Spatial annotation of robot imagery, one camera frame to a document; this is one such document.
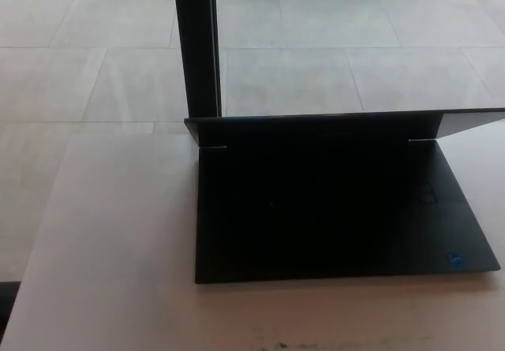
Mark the black vertical post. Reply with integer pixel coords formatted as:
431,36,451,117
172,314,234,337
172,0,223,120

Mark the silver Dell laptop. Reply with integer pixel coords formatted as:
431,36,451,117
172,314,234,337
183,107,505,286

